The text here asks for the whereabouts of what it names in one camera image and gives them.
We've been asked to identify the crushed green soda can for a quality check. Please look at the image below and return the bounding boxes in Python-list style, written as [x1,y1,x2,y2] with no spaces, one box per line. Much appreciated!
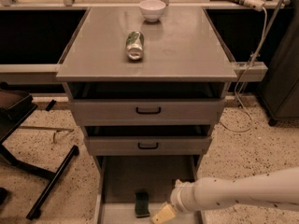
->
[126,31,144,61]

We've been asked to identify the grey bottom drawer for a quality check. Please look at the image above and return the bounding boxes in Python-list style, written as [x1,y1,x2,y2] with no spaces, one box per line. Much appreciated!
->
[93,155,197,224]

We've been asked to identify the white cable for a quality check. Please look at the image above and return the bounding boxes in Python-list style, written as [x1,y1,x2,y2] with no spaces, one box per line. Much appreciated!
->
[218,7,269,133]

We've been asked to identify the dark green sponge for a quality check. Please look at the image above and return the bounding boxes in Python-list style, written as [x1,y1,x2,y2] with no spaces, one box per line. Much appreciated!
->
[135,191,150,218]

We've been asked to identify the white ceramic bowl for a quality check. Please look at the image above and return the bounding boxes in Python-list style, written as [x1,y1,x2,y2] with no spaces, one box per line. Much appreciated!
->
[138,0,166,22]

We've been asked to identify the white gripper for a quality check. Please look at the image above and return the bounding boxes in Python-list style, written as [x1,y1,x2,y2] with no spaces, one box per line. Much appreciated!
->
[151,179,194,224]

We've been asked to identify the grey top drawer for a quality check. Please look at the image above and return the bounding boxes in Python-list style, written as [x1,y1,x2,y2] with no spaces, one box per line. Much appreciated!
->
[69,82,224,126]

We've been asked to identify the grey drawer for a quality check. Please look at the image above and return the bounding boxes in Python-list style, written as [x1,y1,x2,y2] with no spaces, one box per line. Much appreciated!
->
[69,82,224,126]
[93,155,197,224]
[84,125,211,156]

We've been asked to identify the grey drawer cabinet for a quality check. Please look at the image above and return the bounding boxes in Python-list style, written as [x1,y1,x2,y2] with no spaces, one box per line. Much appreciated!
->
[55,5,238,224]

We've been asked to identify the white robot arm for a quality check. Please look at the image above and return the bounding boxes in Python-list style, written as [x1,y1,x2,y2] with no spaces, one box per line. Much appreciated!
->
[151,167,299,224]

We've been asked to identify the black chair frame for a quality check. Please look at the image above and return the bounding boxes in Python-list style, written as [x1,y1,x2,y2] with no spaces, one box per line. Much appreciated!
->
[0,81,80,221]

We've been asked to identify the dark grey side cabinet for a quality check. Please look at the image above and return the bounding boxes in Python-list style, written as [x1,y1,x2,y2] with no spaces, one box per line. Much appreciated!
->
[258,6,299,126]

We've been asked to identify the grey middle drawer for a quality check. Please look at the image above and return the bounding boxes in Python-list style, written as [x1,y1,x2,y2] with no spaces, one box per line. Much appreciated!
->
[84,125,211,156]

